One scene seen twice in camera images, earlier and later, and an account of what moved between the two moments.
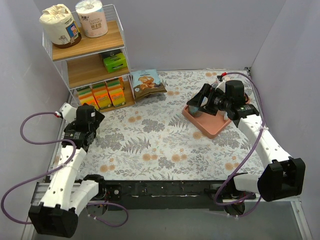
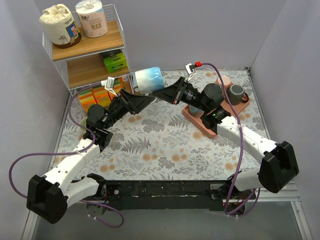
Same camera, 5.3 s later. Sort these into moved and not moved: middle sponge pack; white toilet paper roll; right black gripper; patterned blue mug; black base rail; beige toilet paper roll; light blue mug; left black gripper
Moved: right black gripper; light blue mug; left black gripper
Not moved: beige toilet paper roll; patterned blue mug; black base rail; middle sponge pack; white toilet paper roll
